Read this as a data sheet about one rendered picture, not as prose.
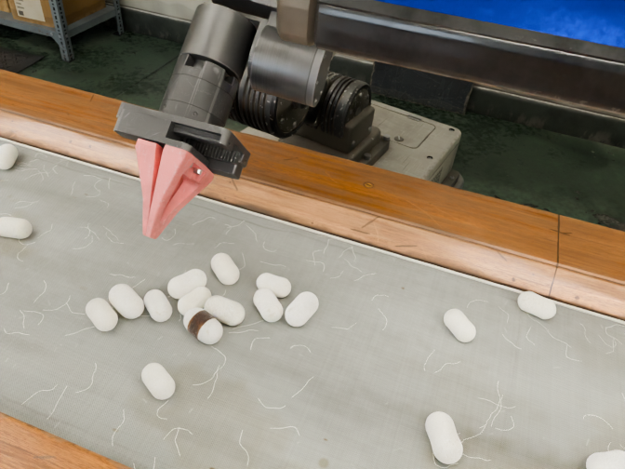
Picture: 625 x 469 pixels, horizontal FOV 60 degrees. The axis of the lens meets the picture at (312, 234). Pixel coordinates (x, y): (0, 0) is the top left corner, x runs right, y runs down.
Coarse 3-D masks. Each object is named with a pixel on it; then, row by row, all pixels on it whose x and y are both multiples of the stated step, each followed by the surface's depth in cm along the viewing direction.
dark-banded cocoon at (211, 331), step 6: (192, 312) 46; (186, 318) 46; (186, 324) 46; (204, 324) 45; (210, 324) 45; (216, 324) 45; (204, 330) 45; (210, 330) 45; (216, 330) 45; (222, 330) 46; (198, 336) 45; (204, 336) 45; (210, 336) 45; (216, 336) 45; (204, 342) 45; (210, 342) 45
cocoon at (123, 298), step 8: (112, 288) 47; (120, 288) 47; (128, 288) 47; (112, 296) 47; (120, 296) 47; (128, 296) 47; (136, 296) 47; (112, 304) 48; (120, 304) 46; (128, 304) 46; (136, 304) 46; (120, 312) 46; (128, 312) 46; (136, 312) 46
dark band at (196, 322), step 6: (198, 312) 46; (204, 312) 46; (192, 318) 45; (198, 318) 45; (204, 318) 45; (210, 318) 45; (216, 318) 46; (192, 324) 45; (198, 324) 45; (192, 330) 45; (198, 330) 45
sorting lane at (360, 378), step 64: (0, 192) 59; (64, 192) 60; (128, 192) 61; (0, 256) 52; (64, 256) 53; (128, 256) 53; (192, 256) 54; (256, 256) 55; (320, 256) 55; (384, 256) 56; (0, 320) 46; (64, 320) 47; (128, 320) 47; (256, 320) 48; (320, 320) 49; (384, 320) 49; (512, 320) 51; (576, 320) 51; (0, 384) 42; (64, 384) 42; (128, 384) 43; (192, 384) 43; (256, 384) 43; (320, 384) 44; (384, 384) 44; (448, 384) 45; (512, 384) 45; (576, 384) 46; (128, 448) 39; (192, 448) 39; (256, 448) 39; (320, 448) 40; (384, 448) 40; (512, 448) 41; (576, 448) 41
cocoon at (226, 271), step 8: (216, 256) 51; (224, 256) 51; (216, 264) 51; (224, 264) 50; (232, 264) 51; (216, 272) 51; (224, 272) 50; (232, 272) 50; (224, 280) 50; (232, 280) 50
